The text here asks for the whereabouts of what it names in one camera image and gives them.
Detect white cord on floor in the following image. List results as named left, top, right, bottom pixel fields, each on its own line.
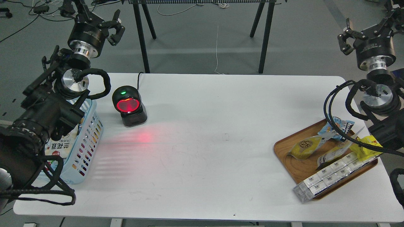
left=214, top=25, right=226, bottom=75

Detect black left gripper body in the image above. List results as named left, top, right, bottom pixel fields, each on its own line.
left=68, top=22, right=106, bottom=59

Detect black trestle table stand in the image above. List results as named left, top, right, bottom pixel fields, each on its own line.
left=128, top=0, right=278, bottom=74

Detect brown wooden tray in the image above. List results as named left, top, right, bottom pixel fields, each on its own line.
left=274, top=120, right=378, bottom=195

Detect blue cookie snack packet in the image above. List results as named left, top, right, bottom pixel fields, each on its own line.
left=318, top=116, right=355, bottom=142

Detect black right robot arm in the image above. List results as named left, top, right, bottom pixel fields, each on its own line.
left=323, top=0, right=404, bottom=157

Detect yellow cartoon snack packet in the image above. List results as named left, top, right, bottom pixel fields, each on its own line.
left=349, top=135, right=384, bottom=162

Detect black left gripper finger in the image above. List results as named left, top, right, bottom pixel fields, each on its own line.
left=59, top=0, right=96, bottom=24
left=100, top=9, right=126, bottom=46

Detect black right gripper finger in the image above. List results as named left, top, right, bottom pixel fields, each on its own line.
left=376, top=0, right=404, bottom=32
left=337, top=18, right=366, bottom=56

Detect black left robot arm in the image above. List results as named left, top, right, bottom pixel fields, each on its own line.
left=0, top=0, right=125, bottom=209

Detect yellow white nut snack pouch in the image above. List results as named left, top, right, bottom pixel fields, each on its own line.
left=287, top=135, right=331, bottom=160

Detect black cables on floor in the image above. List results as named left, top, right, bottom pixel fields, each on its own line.
left=0, top=0, right=123, bottom=43

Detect light blue plastic basket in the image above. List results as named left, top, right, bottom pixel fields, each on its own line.
left=60, top=99, right=104, bottom=184

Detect black barcode scanner red window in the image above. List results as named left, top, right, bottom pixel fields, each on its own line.
left=112, top=86, right=147, bottom=127

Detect white snack bag in basket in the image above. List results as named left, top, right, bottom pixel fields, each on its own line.
left=45, top=118, right=84, bottom=159

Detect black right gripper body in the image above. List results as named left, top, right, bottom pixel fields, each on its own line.
left=354, top=28, right=396, bottom=71

